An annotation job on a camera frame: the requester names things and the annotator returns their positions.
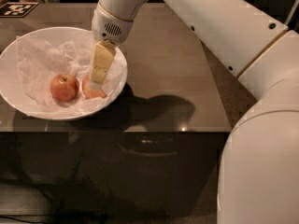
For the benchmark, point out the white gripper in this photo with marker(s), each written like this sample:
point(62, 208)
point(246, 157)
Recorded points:
point(109, 28)

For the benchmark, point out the black white fiducial marker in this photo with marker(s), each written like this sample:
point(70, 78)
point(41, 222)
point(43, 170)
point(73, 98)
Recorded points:
point(16, 9)

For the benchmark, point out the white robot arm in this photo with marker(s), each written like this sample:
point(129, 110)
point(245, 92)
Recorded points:
point(259, 172)

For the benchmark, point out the white crumpled paper liner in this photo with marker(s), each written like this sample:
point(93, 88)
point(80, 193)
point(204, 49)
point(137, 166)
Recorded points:
point(46, 59)

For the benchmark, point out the red apple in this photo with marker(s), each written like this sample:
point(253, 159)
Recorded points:
point(89, 92)
point(64, 87)

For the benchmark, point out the white bowl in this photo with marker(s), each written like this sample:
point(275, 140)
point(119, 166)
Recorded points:
point(9, 78)

